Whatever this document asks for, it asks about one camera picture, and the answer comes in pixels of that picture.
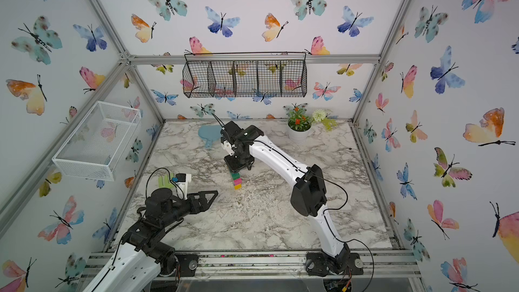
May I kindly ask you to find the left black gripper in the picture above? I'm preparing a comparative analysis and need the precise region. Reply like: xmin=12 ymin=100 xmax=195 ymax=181
xmin=161 ymin=191 xmax=218 ymax=228

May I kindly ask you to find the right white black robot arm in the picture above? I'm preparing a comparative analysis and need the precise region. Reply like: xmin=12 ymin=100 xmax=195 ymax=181
xmin=220 ymin=121 xmax=368 ymax=261

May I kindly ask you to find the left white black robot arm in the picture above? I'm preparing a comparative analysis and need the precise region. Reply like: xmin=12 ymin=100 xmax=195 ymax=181
xmin=84 ymin=188 xmax=218 ymax=291

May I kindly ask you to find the teal hand mirror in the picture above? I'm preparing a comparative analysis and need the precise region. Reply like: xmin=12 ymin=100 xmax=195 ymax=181
xmin=198 ymin=125 xmax=222 ymax=150

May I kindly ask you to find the potted plant white pot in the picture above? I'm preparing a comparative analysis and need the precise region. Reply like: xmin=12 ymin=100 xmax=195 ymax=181
xmin=283 ymin=104 xmax=338 ymax=142

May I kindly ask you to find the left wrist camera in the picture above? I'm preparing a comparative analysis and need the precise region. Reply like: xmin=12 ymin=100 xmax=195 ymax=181
xmin=170 ymin=173 xmax=192 ymax=200

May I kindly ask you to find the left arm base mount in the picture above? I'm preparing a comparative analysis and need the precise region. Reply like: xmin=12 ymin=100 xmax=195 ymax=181
xmin=147 ymin=252 xmax=199 ymax=278

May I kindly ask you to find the black wire wall basket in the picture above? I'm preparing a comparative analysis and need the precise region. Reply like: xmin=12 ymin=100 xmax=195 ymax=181
xmin=181 ymin=51 xmax=308 ymax=98

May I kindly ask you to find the white mesh wall basket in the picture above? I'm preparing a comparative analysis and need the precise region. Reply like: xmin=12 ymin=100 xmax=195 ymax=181
xmin=52 ymin=101 xmax=141 ymax=181

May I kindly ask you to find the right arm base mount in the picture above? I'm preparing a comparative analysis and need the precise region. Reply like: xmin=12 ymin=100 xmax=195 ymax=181
xmin=305 ymin=251 xmax=364 ymax=277

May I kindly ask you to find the aluminium front rail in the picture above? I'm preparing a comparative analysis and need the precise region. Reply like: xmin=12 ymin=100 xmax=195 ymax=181
xmin=78 ymin=250 xmax=422 ymax=281

